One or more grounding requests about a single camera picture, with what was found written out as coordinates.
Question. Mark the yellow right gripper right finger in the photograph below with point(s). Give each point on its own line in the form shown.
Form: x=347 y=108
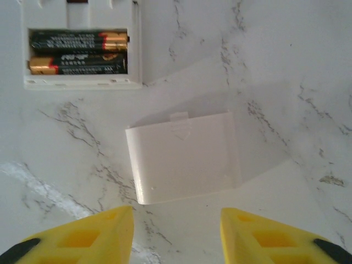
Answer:
x=269 y=242

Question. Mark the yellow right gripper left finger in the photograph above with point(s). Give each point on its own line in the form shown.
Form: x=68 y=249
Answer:
x=82 y=239

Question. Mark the white battery cover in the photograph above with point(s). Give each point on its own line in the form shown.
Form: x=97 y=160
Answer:
x=187 y=159

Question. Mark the white remote control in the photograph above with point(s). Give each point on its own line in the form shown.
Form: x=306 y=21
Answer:
x=82 y=13

